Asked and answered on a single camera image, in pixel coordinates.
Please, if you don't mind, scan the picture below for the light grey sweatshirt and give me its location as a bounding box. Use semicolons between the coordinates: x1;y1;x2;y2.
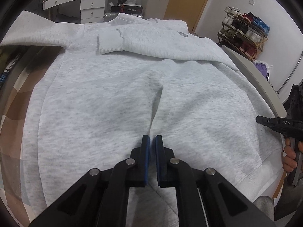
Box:
1;11;283;222

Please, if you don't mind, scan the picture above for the person's right hand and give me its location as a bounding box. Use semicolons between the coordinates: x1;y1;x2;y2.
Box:
283;138;298;173

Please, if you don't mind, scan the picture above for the grey padded headboard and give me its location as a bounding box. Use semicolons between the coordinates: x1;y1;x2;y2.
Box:
221;46;287;118

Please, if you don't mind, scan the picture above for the purple garment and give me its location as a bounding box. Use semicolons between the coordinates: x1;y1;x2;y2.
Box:
253;60;270;80

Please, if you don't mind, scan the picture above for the wooden shoe rack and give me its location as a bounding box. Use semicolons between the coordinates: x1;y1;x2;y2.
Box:
217;6;270;61

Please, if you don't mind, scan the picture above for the checkered bed sheet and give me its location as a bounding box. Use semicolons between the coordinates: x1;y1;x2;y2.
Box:
1;46;61;226

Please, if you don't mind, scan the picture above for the wooden door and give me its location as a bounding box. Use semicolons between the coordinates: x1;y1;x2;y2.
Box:
164;0;208;32

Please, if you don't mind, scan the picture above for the white tall cabinet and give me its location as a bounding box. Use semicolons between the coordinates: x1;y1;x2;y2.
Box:
141;0;169;19

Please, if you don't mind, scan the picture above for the silver suitcase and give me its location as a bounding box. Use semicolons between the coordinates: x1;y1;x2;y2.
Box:
103;12;143;22

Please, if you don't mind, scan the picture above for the white drawer desk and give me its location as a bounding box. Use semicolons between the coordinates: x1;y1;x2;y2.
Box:
42;0;108;24

